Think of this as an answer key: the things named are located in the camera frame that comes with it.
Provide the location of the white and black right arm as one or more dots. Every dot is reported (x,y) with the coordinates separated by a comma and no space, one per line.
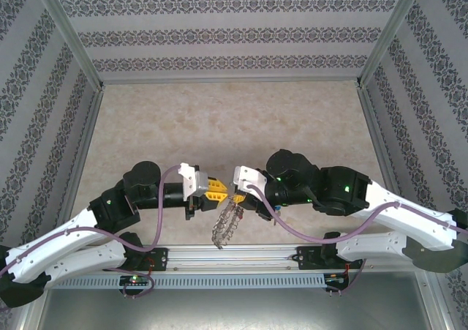
(413,220)

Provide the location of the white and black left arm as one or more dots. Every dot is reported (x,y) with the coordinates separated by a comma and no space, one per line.
(55,246)

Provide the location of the small circuit board green light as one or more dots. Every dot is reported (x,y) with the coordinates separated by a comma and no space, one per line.
(136,280)

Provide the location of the grey metal shelf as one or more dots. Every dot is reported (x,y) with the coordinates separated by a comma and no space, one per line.
(234,310)

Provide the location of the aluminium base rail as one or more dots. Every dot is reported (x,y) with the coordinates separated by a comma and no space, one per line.
(234,257)

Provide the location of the thin aluminium frame rail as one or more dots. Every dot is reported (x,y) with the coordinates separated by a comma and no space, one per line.
(230,81)

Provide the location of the aluminium frame post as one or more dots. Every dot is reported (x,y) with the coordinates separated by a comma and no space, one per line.
(389,33)
(69,33)

